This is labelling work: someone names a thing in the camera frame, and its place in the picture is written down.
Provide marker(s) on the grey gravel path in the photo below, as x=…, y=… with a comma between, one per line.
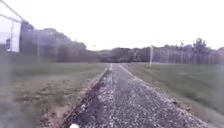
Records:
x=128, y=100

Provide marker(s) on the wood of dark trees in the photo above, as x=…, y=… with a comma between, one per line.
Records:
x=60, y=46

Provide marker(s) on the grass field with bare patches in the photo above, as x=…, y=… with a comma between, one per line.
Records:
x=43, y=83

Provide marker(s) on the robot's own part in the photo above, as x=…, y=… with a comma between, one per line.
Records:
x=74, y=126

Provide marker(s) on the green grass field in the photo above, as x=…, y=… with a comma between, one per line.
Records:
x=186, y=83

